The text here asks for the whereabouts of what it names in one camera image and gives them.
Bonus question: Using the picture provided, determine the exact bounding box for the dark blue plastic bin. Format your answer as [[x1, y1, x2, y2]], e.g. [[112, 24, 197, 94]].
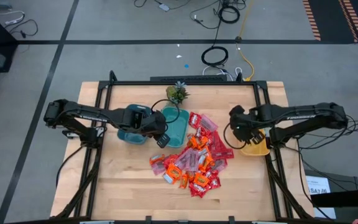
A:
[[116, 104, 152, 146]]

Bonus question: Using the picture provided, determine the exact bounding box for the coiled black floor cable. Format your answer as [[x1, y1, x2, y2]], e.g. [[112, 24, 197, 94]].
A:
[[201, 45, 229, 67], [218, 4, 241, 25]]

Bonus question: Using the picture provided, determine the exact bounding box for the white floor cable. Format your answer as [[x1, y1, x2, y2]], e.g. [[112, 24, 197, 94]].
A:
[[202, 65, 244, 82]]

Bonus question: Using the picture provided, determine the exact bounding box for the black power strip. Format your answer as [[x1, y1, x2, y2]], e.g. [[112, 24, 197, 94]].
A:
[[150, 75, 228, 83]]

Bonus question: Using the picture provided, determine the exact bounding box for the yellow plastic bin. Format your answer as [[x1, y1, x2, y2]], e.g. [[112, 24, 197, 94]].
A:
[[240, 129, 270, 157]]

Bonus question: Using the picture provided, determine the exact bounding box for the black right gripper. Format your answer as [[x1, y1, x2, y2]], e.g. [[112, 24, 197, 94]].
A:
[[230, 111, 265, 146]]

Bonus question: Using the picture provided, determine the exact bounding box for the black aluminium table frame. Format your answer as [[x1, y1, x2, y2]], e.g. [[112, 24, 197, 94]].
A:
[[54, 70, 315, 224]]

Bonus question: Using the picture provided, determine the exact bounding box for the red Twizzlers candy pack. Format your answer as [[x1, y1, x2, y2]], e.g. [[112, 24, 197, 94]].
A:
[[209, 130, 235, 161]]

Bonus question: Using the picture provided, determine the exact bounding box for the white paper sign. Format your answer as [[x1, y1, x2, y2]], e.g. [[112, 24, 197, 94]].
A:
[[305, 175, 337, 220]]

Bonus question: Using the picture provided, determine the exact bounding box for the white cable with adapter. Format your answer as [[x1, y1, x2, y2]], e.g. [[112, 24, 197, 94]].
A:
[[0, 10, 26, 26]]

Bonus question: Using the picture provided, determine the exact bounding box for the yellow cable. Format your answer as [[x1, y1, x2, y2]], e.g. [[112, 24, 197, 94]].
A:
[[235, 0, 256, 82]]

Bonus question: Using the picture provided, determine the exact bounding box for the small pineapple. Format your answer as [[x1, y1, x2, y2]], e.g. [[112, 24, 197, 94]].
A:
[[165, 80, 191, 105]]

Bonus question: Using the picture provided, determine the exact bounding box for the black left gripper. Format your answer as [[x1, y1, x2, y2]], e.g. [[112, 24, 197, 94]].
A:
[[121, 107, 172, 149]]

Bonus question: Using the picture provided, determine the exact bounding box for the teal plastic bin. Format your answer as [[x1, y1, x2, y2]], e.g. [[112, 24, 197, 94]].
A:
[[159, 105, 190, 149]]

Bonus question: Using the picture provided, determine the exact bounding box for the black mat with orange stripes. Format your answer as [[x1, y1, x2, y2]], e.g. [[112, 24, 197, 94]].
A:
[[301, 0, 358, 44]]

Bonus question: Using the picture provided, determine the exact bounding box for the black computer case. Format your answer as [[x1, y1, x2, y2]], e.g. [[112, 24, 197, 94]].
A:
[[304, 169, 358, 224]]

